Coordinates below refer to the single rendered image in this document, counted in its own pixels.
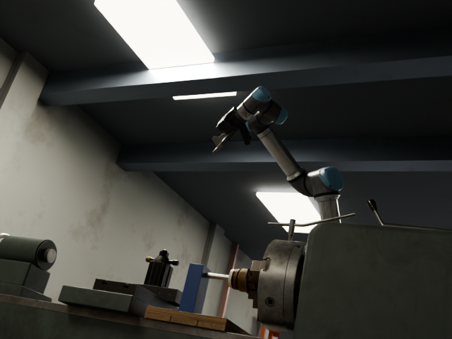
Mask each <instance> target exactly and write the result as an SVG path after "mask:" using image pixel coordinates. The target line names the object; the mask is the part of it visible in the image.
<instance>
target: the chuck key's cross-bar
mask: <svg viewBox="0 0 452 339"><path fill-rule="evenodd" d="M354 216H356V213H351V214H347V215H342V216H338V217H332V218H329V219H323V220H320V221H314V222H310V223H305V224H298V223H295V224H294V226H295V227H308V226H311V225H317V224H319V223H323V222H330V221H335V220H339V219H345V218H349V217H354ZM268 225H275V226H288V227H289V223H273V222H268Z"/></svg>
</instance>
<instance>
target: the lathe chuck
mask: <svg viewBox="0 0 452 339"><path fill-rule="evenodd" d="M297 242H299V241H286V240H278V239H275V240H273V241H272V242H271V243H270V244H269V245H268V247H267V249H266V251H265V253H264V257H263V260H266V259H267V258H270V260H271V263H270V268H269V270H267V272H264V270H263V269H260V274H259V279H258V313H259V317H260V321H261V323H262V325H263V326H264V328H266V329H269V330H277V331H281V332H289V331H288V330H287V327H286V323H285V317H284V306H283V298H284V286H285V275H286V271H287V265H288V261H289V257H290V255H291V252H292V249H293V247H294V246H295V244H296V243H297ZM267 297H272V298H273V299H274V300H275V305H274V306H272V307H270V306H268V305H267V304H266V298H267ZM289 333H290V332H289Z"/></svg>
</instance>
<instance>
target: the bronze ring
mask: <svg viewBox="0 0 452 339"><path fill-rule="evenodd" d="M246 273H247V269H245V268H242V269H235V270H234V271H233V273H232V276H231V287H232V289H235V290H239V291H240V292H246V293H247V294H248V291H249V290H254V291H257V290H258V283H254V282H247V280H246Z"/></svg>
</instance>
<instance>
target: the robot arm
mask: <svg viewBox="0 0 452 339"><path fill-rule="evenodd" d="M271 97H272V96H271V93H270V92H269V91H268V90H267V89H266V88H265V87H262V86H260V87H258V88H256V89H255V90H254V91H253V92H252V93H251V94H250V95H249V96H248V97H247V98H246V100H245V101H244V102H243V103H242V104H241V105H240V106H239V107H238V108H236V107H235V106H234V107H233V108H232V109H231V110H230V111H229V112H228V113H227V114H226V115H224V117H222V119H221V120H220V121H219V123H218V126H217V128H218V129H219V131H221V132H222V133H223V134H222V135H221V136H220V137H216V136H214V137H213V142H214V143H215V145H216V146H217V148H216V149H215V150H214V151H213V153H214V152H217V151H218V150H219V149H220V148H221V147H222V146H223V145H224V144H225V143H226V142H227V141H228V140H229V139H230V138H231V137H232V136H233V135H234V134H235V133H236V132H237V130H239V131H240V133H241V135H242V138H243V141H244V143H245V145H250V143H251V141H252V138H251V136H250V134H249V131H254V132H255V133H256V134H257V136H258V137H259V139H260V140H261V141H262V143H263V144H264V146H265V147H266V148H267V150H268V151H269V152H270V154H271V155H272V156H273V158H274V159H275V161H276V162H277V164H279V166H280V168H281V169H282V170H283V172H284V173H285V174H286V175H287V181H288V182H289V184H290V185H291V186H292V187H293V188H294V189H295V190H296V191H297V192H299V193H300V194H302V195H304V196H307V197H314V200H316V201H317V202H318V204H319V213H320V218H321V220H323V219H329V218H332V217H338V216H340V212H339V208H338V198H339V197H340V190H341V189H342V188H343V185H344V180H343V177H342V175H341V173H340V172H339V171H338V170H337V169H336V168H334V167H323V168H321V169H318V170H315V171H313V172H306V171H305V169H304V168H303V167H300V166H299V164H298V163H297V162H296V161H295V159H294V158H293V156H292V155H291V154H290V152H289V151H288V149H287V148H286V147H285V145H284V144H283V142H282V141H281V140H280V139H279V137H278V136H277V134H276V133H275V132H274V130H273V129H272V127H271V126H270V125H269V124H270V123H271V122H274V123H277V124H282V123H283V122H284V121H285V120H286V119H287V116H288V112H287V110H285V109H284V108H283V107H282V106H280V105H279V104H277V103H276V102H274V101H273V100H271Z"/></svg>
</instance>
